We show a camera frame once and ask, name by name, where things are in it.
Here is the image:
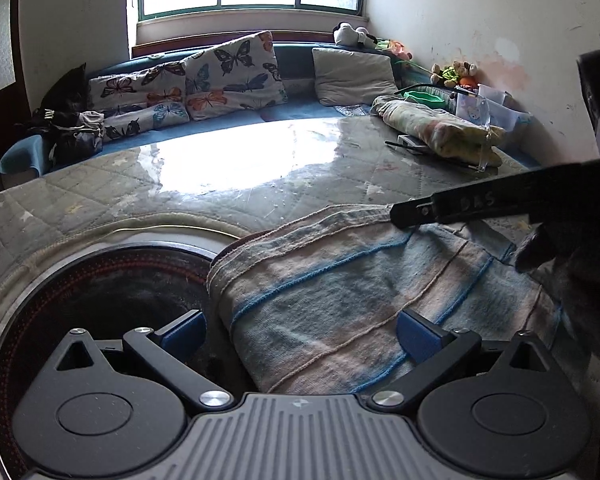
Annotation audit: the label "round black glass disc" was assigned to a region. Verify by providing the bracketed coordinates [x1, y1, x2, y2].
[0, 227, 253, 480]

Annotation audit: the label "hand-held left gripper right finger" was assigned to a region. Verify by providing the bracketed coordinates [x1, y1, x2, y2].
[371, 309, 551, 413]

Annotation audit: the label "black and white plush toy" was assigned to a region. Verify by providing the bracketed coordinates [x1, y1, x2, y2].
[333, 22, 381, 50]

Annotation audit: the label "wooden bench backrest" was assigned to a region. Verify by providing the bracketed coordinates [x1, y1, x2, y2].
[132, 30, 341, 58]

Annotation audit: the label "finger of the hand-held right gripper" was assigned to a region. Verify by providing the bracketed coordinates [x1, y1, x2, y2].
[389, 195, 437, 231]

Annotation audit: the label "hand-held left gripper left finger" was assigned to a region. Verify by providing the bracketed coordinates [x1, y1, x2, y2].
[55, 309, 233, 411]

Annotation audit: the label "black and white clothes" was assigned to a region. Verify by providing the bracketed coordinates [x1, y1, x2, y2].
[27, 107, 105, 166]

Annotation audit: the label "green bowl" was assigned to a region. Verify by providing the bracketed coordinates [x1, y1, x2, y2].
[404, 91, 448, 109]

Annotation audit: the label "person's right hand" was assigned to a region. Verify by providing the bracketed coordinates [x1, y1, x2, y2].
[514, 221, 600, 362]

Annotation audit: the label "black curved cable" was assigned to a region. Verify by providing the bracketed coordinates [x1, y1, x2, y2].
[397, 81, 461, 97]

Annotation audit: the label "grey quilted star mattress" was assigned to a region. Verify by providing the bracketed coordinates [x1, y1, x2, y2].
[0, 110, 600, 411]

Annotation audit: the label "grey pillow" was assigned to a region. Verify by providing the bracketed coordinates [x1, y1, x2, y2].
[311, 47, 400, 107]

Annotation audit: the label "dark wooden door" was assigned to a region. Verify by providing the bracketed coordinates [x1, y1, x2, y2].
[0, 0, 31, 201]

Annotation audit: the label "striped knit sweater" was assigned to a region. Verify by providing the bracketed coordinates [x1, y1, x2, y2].
[207, 203, 588, 396]

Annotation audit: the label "large butterfly print pillow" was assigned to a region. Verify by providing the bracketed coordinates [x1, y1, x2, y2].
[184, 30, 289, 122]

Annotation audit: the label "clear plastic strip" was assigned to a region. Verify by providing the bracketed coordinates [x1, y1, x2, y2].
[455, 86, 503, 173]

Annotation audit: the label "colourful soft toys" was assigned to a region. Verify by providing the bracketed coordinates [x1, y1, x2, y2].
[377, 39, 413, 62]

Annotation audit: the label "small flat box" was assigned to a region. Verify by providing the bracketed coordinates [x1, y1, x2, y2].
[385, 133, 431, 157]

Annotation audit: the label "brown plush toys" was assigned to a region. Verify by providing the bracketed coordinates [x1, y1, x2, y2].
[430, 61, 480, 89]

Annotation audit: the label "clear plastic storage box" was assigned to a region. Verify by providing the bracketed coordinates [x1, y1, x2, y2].
[455, 84, 523, 137]

